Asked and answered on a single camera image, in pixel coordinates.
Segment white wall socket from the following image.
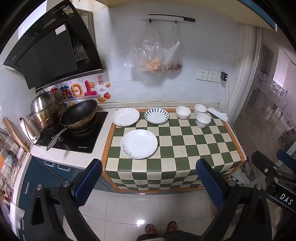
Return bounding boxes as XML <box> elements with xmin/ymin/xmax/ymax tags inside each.
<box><xmin>196</xmin><ymin>68</ymin><xmax>209</xmax><ymax>81</ymax></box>
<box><xmin>207</xmin><ymin>70</ymin><xmax>222</xmax><ymax>83</ymax></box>

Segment blue striped plate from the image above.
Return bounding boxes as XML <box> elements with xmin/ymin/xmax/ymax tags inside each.
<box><xmin>144</xmin><ymin>108</ymin><xmax>170</xmax><ymax>125</ymax></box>

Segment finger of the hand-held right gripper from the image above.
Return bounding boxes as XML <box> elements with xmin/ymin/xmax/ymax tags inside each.
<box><xmin>276</xmin><ymin>149</ymin><xmax>296</xmax><ymax>168</ymax></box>
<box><xmin>252</xmin><ymin>151</ymin><xmax>281</xmax><ymax>180</ymax></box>

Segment green checkered table mat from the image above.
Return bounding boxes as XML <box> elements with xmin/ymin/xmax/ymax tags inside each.
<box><xmin>101</xmin><ymin>108</ymin><xmax>247</xmax><ymax>193</ymax></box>

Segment frosted glass sliding door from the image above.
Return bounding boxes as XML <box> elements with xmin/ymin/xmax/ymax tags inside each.
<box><xmin>231</xmin><ymin>25</ymin><xmax>296</xmax><ymax>163</ymax></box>

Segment colourful wall stickers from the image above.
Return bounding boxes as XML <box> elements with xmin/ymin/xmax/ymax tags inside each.
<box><xmin>49</xmin><ymin>75</ymin><xmax>112</xmax><ymax>104</ymax></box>

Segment black range hood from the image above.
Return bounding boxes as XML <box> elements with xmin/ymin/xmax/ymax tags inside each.
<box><xmin>3</xmin><ymin>2</ymin><xmax>104</xmax><ymax>90</ymax></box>

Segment white cable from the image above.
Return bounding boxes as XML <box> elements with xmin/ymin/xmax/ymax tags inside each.
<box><xmin>225</xmin><ymin>81</ymin><xmax>232</xmax><ymax>122</ymax></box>

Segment cluttered side shelf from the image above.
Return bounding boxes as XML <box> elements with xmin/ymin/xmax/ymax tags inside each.
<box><xmin>0</xmin><ymin>126</ymin><xmax>28</xmax><ymax>209</ymax></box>

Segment plain white cup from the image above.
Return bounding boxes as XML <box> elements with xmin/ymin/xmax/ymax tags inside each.
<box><xmin>194</xmin><ymin>104</ymin><xmax>207</xmax><ymax>115</ymax></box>

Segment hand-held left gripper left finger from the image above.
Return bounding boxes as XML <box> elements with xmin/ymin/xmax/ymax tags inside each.
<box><xmin>23</xmin><ymin>158</ymin><xmax>103</xmax><ymax>241</ymax></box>

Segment large white plate grey swirls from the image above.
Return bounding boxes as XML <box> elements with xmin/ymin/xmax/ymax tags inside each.
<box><xmin>120</xmin><ymin>129</ymin><xmax>158</xmax><ymax>159</ymax></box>

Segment black gas stove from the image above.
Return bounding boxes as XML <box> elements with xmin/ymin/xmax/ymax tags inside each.
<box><xmin>35</xmin><ymin>111</ymin><xmax>109</xmax><ymax>154</ymax></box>

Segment white rag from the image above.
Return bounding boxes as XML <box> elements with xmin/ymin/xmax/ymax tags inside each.
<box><xmin>9</xmin><ymin>203</ymin><xmax>25</xmax><ymax>229</ymax></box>

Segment white folded cloth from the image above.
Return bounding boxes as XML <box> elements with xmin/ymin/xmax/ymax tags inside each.
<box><xmin>207</xmin><ymin>107</ymin><xmax>229</xmax><ymax>122</ymax></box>

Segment plastic bag orange contents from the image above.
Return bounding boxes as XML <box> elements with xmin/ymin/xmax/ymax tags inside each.
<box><xmin>124</xmin><ymin>20</ymin><xmax>166</xmax><ymax>77</ymax></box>

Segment black wok with handle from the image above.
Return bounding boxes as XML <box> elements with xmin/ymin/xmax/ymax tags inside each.
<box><xmin>46</xmin><ymin>99</ymin><xmax>99</xmax><ymax>151</ymax></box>

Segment stainless steel steamer pot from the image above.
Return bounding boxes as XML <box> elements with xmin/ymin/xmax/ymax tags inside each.
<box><xmin>29</xmin><ymin>88</ymin><xmax>63</xmax><ymax>130</ymax></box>

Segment white cup floral print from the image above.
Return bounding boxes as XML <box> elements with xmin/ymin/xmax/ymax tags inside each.
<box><xmin>195</xmin><ymin>113</ymin><xmax>211</xmax><ymax>129</ymax></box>

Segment small clear plastic bag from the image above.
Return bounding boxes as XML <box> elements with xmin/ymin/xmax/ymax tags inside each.
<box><xmin>162</xmin><ymin>23</ymin><xmax>184</xmax><ymax>71</ymax></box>

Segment white plate floral print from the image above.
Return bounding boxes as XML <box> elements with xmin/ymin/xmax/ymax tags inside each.
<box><xmin>111</xmin><ymin>108</ymin><xmax>140</xmax><ymax>127</ymax></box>

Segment wooden cutting board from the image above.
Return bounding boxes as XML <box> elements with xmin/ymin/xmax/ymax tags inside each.
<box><xmin>2</xmin><ymin>117</ymin><xmax>30</xmax><ymax>153</ymax></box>

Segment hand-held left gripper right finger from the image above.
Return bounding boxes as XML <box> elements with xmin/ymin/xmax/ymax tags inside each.
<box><xmin>195</xmin><ymin>159</ymin><xmax>278</xmax><ymax>241</ymax></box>

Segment person's dark trousers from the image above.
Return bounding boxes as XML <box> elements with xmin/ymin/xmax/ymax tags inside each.
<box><xmin>136</xmin><ymin>229</ymin><xmax>202</xmax><ymax>241</ymax></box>

